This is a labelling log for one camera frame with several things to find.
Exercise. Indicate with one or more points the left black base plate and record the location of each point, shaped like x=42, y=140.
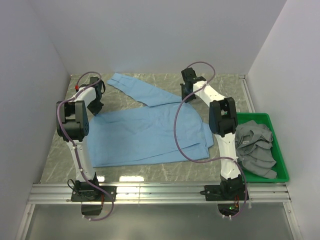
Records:
x=84, y=192

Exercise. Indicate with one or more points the grey long sleeve shirt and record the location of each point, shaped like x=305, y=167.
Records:
x=253, y=143

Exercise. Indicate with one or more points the aluminium mounting rail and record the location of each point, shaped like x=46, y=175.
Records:
x=159, y=193

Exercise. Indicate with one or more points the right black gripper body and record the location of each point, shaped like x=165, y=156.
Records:
x=184, y=93

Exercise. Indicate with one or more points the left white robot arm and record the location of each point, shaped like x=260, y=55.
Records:
x=72, y=124

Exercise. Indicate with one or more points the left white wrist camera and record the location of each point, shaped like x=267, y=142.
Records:
x=78, y=87

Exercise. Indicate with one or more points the light blue long sleeve shirt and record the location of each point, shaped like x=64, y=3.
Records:
x=158, y=133

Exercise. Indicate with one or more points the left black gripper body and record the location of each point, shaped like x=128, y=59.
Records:
x=96, y=106

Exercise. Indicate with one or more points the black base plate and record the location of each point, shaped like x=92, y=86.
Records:
x=84, y=192
x=215, y=193

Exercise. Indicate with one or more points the green plastic bin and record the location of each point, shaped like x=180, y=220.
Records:
x=280, y=166

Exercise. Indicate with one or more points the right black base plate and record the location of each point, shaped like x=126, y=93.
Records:
x=215, y=193

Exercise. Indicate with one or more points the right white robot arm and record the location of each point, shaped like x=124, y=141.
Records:
x=222, y=121

